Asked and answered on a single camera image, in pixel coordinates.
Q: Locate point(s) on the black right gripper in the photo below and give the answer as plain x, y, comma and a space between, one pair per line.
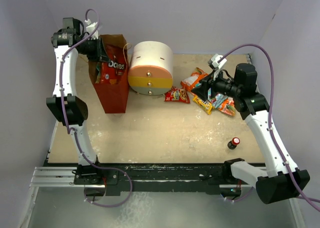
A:
202, 90

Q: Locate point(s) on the red brown paper bag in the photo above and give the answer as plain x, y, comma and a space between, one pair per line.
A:
113, 98

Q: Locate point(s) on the red Doritos chip bag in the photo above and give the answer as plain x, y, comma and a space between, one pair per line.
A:
111, 72

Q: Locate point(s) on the gold foil snack bag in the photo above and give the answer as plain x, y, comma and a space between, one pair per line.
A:
98, 69

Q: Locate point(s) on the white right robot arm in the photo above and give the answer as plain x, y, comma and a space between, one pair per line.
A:
282, 178

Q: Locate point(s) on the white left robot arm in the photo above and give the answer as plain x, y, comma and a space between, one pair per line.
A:
76, 37

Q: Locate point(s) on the small red nut snack pack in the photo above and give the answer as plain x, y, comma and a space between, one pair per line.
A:
177, 95

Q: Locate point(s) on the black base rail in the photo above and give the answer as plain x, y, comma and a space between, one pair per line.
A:
114, 178

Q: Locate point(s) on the orange white snack bag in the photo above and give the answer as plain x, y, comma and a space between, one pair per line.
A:
227, 107

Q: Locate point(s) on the red emergency stop button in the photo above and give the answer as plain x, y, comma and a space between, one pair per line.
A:
232, 144

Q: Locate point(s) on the teal candy pouch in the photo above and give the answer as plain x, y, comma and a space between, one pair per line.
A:
217, 100

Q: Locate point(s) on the yellow M&M's candy pack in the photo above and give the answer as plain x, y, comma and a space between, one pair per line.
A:
205, 105

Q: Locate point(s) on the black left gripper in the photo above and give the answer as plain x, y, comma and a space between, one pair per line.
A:
100, 53

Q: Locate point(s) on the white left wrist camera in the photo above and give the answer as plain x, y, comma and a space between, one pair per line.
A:
92, 28

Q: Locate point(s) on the white round drawer cabinet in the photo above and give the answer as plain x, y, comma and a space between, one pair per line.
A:
151, 68

